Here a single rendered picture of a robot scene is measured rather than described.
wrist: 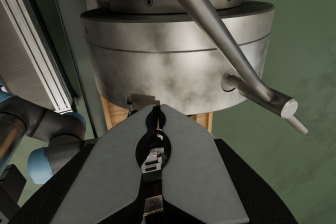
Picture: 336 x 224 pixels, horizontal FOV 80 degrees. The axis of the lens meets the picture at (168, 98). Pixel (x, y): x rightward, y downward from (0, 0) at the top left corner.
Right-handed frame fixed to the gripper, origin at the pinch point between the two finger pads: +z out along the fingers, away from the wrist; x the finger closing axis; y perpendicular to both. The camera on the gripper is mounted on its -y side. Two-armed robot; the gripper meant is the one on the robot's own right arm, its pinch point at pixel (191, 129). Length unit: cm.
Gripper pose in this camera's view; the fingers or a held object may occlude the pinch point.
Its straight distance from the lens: 50.0
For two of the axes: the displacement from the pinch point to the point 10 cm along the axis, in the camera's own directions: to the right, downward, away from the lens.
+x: 2.5, 4.6, -8.5
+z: 9.7, -1.5, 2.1
